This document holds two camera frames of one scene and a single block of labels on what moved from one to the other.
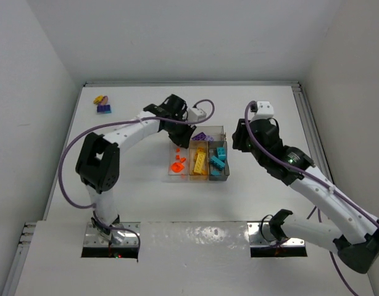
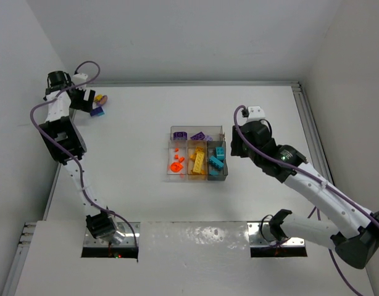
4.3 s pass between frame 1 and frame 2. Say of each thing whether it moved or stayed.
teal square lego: stayed
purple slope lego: stayed
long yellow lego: stayed
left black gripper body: moved
